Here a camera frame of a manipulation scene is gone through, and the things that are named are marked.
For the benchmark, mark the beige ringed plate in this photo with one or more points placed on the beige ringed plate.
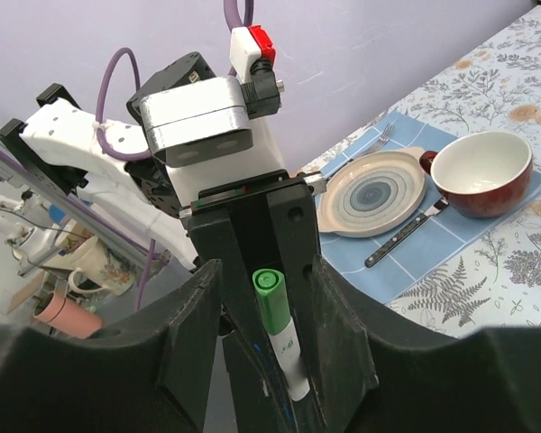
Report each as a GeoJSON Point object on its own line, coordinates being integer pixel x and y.
{"type": "Point", "coordinates": [372, 194]}

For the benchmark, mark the white and red mug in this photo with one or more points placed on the white and red mug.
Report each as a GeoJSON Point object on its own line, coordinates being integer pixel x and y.
{"type": "Point", "coordinates": [482, 175]}

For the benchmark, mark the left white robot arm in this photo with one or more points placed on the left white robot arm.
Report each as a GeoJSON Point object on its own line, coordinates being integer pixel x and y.
{"type": "Point", "coordinates": [63, 144]}

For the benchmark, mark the green pen cap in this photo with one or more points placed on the green pen cap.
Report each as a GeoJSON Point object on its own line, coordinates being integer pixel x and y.
{"type": "Point", "coordinates": [272, 299]}

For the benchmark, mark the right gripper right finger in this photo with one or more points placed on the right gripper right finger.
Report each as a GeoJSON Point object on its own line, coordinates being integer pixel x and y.
{"type": "Point", "coordinates": [376, 371]}

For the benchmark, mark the white pen green tip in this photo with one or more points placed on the white pen green tip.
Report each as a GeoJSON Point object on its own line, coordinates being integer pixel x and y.
{"type": "Point", "coordinates": [287, 351]}

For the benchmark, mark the floral ceramic mug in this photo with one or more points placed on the floral ceramic mug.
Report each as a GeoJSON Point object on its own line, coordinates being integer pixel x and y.
{"type": "Point", "coordinates": [94, 267]}

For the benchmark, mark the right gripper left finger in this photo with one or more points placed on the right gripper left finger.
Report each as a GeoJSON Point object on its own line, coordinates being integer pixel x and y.
{"type": "Point", "coordinates": [149, 372]}

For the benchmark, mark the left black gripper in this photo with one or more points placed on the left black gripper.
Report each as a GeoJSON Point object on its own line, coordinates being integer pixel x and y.
{"type": "Point", "coordinates": [293, 217]}

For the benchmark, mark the floral tablecloth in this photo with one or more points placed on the floral tablecloth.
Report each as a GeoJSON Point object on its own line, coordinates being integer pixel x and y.
{"type": "Point", "coordinates": [495, 280]}

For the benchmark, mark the silver fork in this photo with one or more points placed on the silver fork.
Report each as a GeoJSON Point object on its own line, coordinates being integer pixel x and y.
{"type": "Point", "coordinates": [383, 138]}

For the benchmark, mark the pink cylinder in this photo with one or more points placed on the pink cylinder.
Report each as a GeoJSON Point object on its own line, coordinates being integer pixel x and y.
{"type": "Point", "coordinates": [66, 316]}

